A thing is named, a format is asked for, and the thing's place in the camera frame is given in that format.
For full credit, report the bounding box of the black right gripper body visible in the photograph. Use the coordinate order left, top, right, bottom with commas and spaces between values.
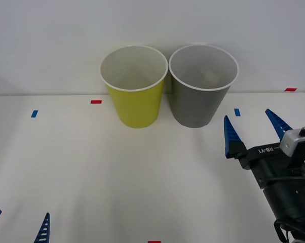
239, 143, 305, 189

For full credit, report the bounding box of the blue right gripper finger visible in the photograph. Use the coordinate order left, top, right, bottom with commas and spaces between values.
223, 115, 248, 159
265, 109, 293, 142

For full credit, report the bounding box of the grey plastic bin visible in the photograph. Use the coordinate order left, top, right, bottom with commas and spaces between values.
168, 44, 240, 129

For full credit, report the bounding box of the yellow-green plastic bin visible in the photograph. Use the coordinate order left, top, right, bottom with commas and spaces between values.
99, 45, 168, 129

